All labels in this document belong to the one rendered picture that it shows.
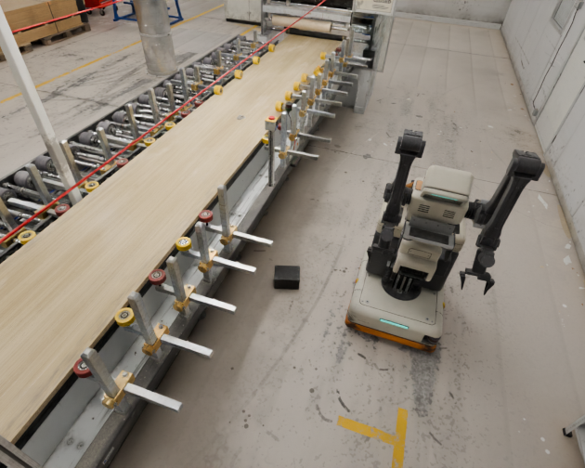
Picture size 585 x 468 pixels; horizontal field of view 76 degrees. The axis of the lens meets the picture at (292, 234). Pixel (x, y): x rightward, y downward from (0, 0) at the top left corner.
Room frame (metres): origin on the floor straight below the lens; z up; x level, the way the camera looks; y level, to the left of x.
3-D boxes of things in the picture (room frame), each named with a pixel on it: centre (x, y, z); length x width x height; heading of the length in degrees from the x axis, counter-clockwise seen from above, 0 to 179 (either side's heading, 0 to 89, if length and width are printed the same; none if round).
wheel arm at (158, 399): (0.64, 0.60, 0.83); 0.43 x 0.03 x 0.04; 74
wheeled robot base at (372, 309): (1.74, -0.80, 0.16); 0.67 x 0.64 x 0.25; 163
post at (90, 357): (0.62, 0.66, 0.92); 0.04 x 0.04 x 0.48; 74
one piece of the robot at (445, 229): (1.47, -0.71, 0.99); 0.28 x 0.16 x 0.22; 73
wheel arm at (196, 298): (1.12, 0.46, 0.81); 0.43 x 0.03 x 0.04; 74
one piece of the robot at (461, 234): (1.83, -0.82, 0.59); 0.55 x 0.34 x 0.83; 73
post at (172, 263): (1.10, 0.52, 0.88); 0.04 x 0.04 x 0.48; 74
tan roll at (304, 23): (5.44, -0.16, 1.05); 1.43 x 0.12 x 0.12; 74
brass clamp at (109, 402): (0.64, 0.65, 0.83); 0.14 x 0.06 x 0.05; 164
